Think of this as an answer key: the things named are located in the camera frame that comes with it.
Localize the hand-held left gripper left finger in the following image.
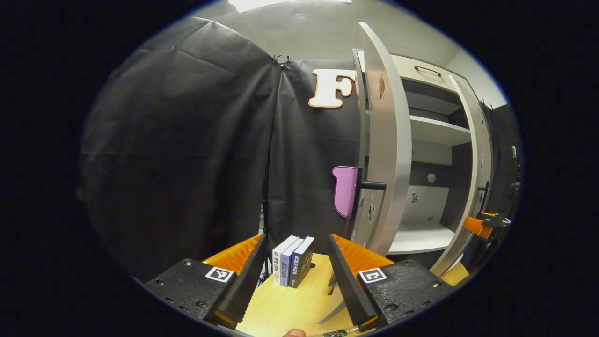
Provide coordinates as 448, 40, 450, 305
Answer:
143, 233, 267, 330

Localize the dark blue book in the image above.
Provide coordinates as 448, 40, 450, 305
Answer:
289, 236, 315, 289

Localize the light purple book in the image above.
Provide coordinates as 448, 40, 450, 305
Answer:
280, 237, 306, 287

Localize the clear plastic bottle green label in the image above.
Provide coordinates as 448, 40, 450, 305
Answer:
311, 328, 363, 337

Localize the white and grey cabinet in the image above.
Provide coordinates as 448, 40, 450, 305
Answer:
353, 49, 492, 270

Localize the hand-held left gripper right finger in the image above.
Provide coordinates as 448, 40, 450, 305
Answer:
327, 233, 454, 332

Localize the white cabinet shelf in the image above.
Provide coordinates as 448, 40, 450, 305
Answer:
410, 115, 472, 147

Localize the white cabinet door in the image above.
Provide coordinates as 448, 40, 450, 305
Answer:
346, 21, 413, 263
430, 74, 493, 277

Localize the ceiling light panel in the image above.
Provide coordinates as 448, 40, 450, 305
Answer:
228, 0, 351, 13

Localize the black backdrop cloth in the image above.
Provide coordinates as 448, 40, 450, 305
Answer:
77, 16, 525, 281

